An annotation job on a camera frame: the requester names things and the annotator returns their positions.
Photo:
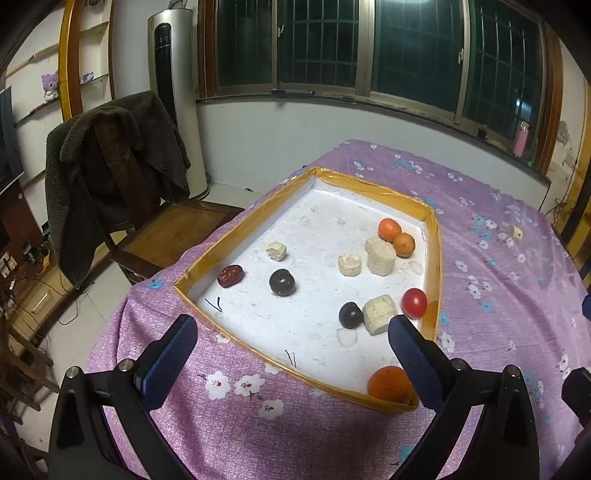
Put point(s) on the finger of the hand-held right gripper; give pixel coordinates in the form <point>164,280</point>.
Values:
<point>579,392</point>
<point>587,308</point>

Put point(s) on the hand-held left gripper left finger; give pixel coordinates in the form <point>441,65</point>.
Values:
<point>171,364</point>

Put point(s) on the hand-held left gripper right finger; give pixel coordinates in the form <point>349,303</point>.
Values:
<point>415,360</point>

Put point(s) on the orange tangerine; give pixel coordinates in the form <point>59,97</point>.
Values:
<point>388,228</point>
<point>388,384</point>
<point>405,245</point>

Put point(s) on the red cherry tomato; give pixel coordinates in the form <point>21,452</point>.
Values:
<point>414,303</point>

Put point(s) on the large cream chunk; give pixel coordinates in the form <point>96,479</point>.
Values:
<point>378,314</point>
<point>381,258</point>

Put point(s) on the dark purple plum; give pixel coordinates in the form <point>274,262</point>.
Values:
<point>351,315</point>
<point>282,282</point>

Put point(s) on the red jujube date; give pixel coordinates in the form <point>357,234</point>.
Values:
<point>230,275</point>

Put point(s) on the cream fluted cylinder chunk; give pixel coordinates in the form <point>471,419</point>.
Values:
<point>348,264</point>

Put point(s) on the small cream cube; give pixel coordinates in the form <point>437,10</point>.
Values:
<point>276,250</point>
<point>518,233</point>

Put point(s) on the yellow-rimmed white foam box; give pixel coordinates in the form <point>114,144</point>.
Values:
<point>314,217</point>

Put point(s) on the purple floral tablecloth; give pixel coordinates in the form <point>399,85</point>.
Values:
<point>485,286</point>

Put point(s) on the wooden chair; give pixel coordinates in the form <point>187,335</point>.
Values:
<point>171,230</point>

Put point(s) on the wooden stool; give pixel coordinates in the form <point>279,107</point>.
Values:
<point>23,369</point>

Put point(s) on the pink water bottle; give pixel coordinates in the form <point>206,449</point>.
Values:
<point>521,141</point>

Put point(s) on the small black object on sill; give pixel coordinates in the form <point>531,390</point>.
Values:
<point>482,134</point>

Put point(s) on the dark brown fleece coat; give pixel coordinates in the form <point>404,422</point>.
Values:
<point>74,184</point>

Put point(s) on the silver tower air conditioner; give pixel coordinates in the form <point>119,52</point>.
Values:
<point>178,92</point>

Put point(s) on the black television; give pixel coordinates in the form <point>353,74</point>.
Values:
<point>9,138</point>

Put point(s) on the purple plush toy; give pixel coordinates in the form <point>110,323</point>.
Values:
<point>51,86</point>

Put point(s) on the wall shelf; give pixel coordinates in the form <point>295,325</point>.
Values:
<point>92,78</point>

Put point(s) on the barred window with wooden frame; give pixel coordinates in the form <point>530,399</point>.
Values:
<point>406,46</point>

